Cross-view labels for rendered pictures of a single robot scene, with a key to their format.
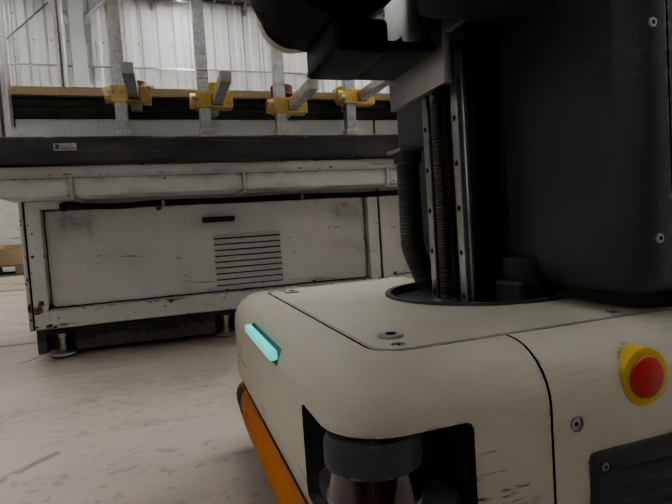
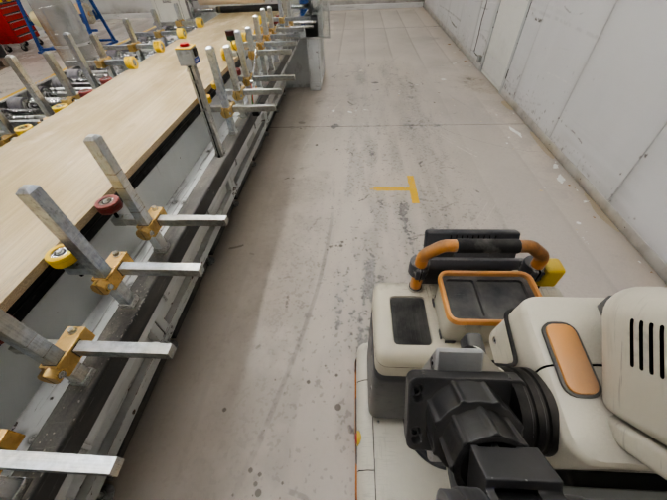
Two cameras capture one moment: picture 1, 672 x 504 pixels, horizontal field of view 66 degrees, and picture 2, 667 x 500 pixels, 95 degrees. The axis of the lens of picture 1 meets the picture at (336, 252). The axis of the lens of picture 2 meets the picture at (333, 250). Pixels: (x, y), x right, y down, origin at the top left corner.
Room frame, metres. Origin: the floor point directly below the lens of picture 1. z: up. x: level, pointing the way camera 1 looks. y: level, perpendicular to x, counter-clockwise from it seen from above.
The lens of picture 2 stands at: (0.96, 0.21, 1.54)
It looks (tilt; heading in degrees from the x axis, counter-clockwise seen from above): 46 degrees down; 293
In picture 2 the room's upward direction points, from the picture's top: 3 degrees counter-clockwise
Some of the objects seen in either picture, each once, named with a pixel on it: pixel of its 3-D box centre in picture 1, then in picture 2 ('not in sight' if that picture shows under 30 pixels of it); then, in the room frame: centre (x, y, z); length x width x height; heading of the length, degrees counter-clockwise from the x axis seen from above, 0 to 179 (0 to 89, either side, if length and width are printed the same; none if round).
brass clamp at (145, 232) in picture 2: not in sight; (151, 223); (1.92, -0.34, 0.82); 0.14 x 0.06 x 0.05; 108
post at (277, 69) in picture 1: (278, 85); (40, 349); (1.76, 0.16, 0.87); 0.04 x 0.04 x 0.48; 18
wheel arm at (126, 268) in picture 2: (365, 94); (134, 269); (1.79, -0.14, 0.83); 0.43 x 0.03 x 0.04; 18
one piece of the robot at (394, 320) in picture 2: (524, 78); (458, 363); (0.78, -0.30, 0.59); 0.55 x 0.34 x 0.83; 18
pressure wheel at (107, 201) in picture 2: not in sight; (114, 212); (2.06, -0.31, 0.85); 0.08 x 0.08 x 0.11
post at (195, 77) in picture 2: not in sight; (206, 114); (2.14, -1.02, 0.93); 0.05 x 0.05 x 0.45; 18
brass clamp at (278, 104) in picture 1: (286, 106); (66, 354); (1.77, 0.14, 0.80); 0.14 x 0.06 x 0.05; 108
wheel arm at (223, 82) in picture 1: (218, 97); (17, 460); (1.64, 0.34, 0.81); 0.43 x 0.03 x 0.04; 18
